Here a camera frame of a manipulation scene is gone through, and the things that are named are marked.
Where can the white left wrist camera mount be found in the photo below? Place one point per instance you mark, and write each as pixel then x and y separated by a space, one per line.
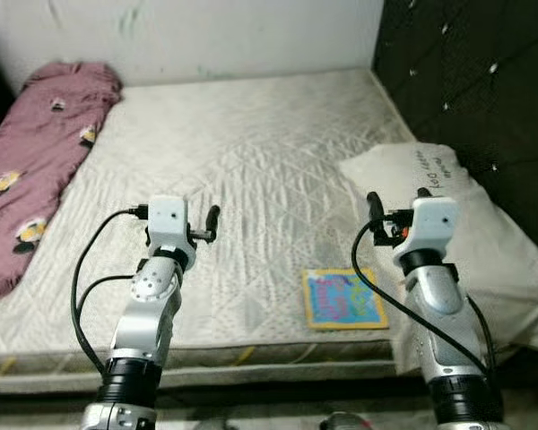
pixel 170 228

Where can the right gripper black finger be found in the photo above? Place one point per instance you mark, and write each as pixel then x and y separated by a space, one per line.
pixel 424 193
pixel 375 206

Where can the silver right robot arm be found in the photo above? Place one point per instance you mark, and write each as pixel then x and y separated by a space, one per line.
pixel 448 331

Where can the dark bed frame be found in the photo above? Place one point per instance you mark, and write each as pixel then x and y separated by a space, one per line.
pixel 251 403

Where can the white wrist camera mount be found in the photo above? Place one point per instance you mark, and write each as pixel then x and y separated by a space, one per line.
pixel 170 228
pixel 430 228

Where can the black tufted headboard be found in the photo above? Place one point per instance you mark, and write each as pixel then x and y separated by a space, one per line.
pixel 475 81

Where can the white quilted mattress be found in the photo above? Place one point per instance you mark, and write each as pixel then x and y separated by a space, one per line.
pixel 233 179

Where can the silver right robot leg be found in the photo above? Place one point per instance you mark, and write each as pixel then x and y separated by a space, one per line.
pixel 348 423

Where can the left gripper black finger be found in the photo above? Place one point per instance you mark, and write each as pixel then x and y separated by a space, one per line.
pixel 212 222

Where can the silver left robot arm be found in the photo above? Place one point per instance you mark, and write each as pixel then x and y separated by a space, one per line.
pixel 148 331

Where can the maroon printed blanket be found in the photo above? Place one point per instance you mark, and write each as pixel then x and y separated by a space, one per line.
pixel 36 170

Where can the cream pillow with green print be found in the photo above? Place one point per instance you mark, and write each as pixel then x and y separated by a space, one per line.
pixel 493 260

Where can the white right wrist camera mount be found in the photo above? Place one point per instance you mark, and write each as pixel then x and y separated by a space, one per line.
pixel 430 228

